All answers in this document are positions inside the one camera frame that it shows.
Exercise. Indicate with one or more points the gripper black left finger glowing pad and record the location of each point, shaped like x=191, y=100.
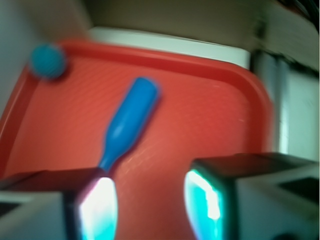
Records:
x=74, y=204

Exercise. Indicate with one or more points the blue textured ball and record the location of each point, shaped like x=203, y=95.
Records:
x=48, y=61

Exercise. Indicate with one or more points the red plastic tray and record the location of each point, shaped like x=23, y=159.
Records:
x=206, y=108

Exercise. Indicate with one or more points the blue plastic bottle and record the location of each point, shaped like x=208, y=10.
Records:
x=129, y=121

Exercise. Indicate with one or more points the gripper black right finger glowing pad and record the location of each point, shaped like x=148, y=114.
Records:
x=266, y=196

